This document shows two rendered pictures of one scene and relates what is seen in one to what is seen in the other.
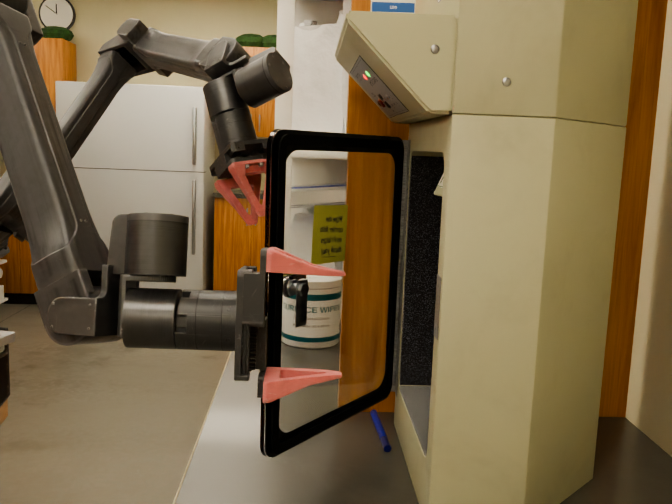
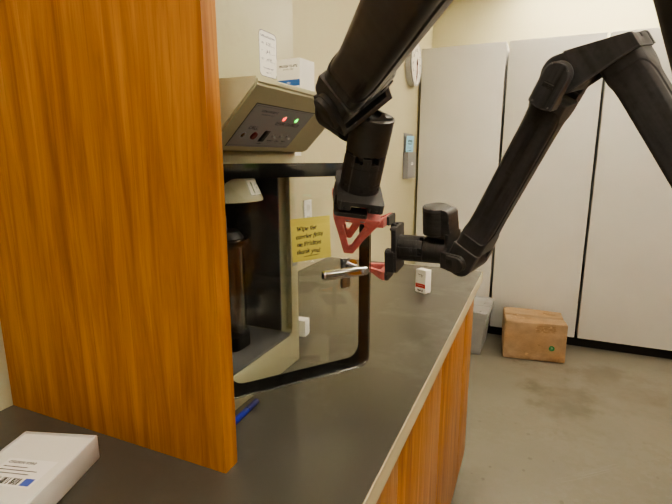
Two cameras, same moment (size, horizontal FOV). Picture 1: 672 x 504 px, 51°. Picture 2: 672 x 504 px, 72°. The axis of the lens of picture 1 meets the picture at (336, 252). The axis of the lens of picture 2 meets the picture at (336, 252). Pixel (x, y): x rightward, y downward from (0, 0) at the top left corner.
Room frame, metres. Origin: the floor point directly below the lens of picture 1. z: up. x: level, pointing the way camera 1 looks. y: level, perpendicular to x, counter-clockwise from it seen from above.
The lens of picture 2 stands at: (1.62, 0.41, 1.40)
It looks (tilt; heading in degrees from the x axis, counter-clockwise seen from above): 12 degrees down; 206
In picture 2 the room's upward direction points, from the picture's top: straight up
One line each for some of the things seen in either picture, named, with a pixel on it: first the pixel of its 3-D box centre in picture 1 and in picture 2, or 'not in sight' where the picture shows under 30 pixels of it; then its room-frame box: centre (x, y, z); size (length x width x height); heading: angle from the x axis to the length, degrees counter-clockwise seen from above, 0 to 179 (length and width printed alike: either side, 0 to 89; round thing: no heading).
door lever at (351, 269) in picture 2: not in sight; (341, 270); (0.90, 0.06, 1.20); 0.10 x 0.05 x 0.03; 146
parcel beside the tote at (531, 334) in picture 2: not in sight; (532, 333); (-1.84, 0.29, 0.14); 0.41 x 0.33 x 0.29; 99
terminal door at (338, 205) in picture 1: (339, 283); (297, 277); (0.94, -0.01, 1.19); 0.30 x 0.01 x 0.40; 146
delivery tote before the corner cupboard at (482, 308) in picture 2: not in sight; (448, 320); (-1.79, -0.30, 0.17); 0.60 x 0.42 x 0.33; 91
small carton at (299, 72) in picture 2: (392, 1); (295, 78); (0.85, -0.05, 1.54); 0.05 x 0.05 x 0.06; 88
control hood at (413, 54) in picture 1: (383, 77); (280, 121); (0.91, -0.05, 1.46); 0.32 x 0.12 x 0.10; 3
